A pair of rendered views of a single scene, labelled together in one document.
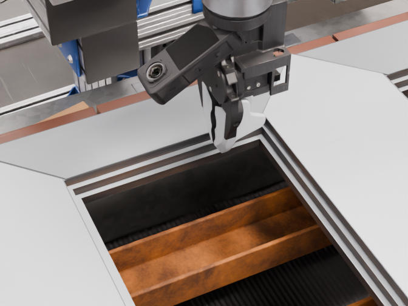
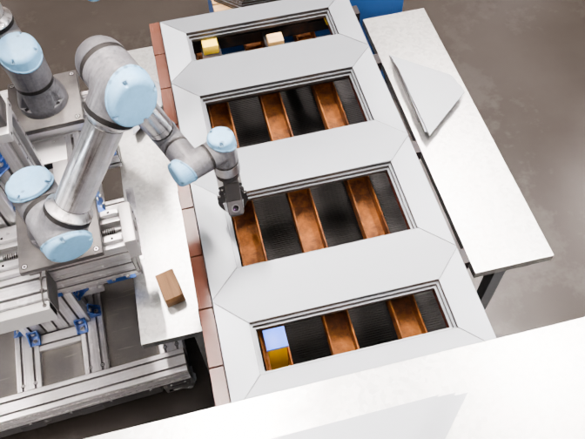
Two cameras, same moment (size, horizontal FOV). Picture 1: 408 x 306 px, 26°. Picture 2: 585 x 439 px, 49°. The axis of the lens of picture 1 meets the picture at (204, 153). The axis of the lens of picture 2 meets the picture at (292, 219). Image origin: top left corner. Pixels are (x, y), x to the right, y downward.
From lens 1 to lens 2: 141 cm
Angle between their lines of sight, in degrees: 47
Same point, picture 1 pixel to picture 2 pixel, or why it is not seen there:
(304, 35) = (129, 185)
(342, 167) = (256, 178)
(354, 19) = (125, 163)
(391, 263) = (302, 176)
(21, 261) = (274, 284)
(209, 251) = (245, 246)
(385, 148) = (251, 164)
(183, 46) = (231, 195)
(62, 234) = (265, 270)
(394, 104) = not seen: hidden behind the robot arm
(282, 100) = (215, 189)
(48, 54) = not seen: outside the picture
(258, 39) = not seen: hidden behind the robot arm
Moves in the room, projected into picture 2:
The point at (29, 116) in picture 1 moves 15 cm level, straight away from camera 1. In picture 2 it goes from (143, 307) to (95, 309)
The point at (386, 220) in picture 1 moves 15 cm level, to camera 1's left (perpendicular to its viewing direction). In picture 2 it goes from (284, 172) to (273, 211)
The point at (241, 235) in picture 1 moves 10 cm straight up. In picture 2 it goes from (241, 233) to (238, 217)
